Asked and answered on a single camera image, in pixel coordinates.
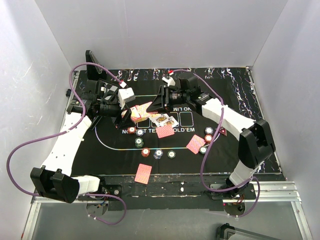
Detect black poker felt mat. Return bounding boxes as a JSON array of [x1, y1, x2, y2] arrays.
[[71, 67, 262, 176]]

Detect black case bottom right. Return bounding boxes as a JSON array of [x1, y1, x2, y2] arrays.
[[216, 223, 277, 240]]

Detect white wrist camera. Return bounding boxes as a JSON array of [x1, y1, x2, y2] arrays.
[[162, 75, 176, 87], [118, 87, 136, 109]]

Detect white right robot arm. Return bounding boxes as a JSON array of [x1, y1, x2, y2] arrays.
[[147, 72, 276, 199]]

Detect red burn card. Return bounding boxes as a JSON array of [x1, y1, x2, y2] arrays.
[[155, 124, 175, 139]]

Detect face-up six card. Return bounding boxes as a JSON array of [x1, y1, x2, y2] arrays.
[[148, 113, 161, 124]]

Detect red playing card box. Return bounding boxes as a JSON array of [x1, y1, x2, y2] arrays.
[[130, 105, 150, 123]]

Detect black white chess board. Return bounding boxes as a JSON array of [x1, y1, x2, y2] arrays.
[[86, 82, 118, 131]]

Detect black red all-in triangle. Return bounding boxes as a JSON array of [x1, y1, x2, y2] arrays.
[[219, 127, 228, 136]]

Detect red cards bottom edge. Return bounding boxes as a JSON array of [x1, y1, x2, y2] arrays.
[[134, 163, 152, 185]]

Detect red chips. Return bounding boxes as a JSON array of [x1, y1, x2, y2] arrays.
[[204, 134, 213, 144], [127, 127, 136, 134]]

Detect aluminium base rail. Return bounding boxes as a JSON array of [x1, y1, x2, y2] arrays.
[[22, 180, 313, 240]]

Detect blue poker chip stack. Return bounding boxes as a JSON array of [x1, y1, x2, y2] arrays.
[[153, 149, 163, 160]]

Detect red poker chip stack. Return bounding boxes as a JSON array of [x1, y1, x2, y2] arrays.
[[141, 148, 150, 157]]

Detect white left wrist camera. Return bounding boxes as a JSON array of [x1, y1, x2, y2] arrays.
[[118, 87, 136, 109]]

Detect blue chips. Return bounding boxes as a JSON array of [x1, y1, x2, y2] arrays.
[[204, 126, 214, 135], [136, 129, 145, 137]]

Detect green chips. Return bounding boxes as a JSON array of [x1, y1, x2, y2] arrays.
[[134, 137, 144, 149], [199, 146, 207, 155]]

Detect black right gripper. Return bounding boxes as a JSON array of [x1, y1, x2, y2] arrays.
[[146, 85, 190, 115]]

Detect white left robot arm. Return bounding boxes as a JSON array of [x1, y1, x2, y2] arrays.
[[30, 80, 136, 203]]

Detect face-up jack card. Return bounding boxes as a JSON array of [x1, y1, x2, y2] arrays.
[[164, 116, 179, 128]]

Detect green poker chip stack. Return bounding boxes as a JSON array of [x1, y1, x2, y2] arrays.
[[167, 150, 176, 159]]

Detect face-up queen card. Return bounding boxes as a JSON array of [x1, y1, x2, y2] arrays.
[[155, 113, 169, 127]]

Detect black chess board lid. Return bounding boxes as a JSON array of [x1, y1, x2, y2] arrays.
[[85, 49, 107, 81]]

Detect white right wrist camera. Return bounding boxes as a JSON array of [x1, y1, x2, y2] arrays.
[[162, 75, 176, 87]]

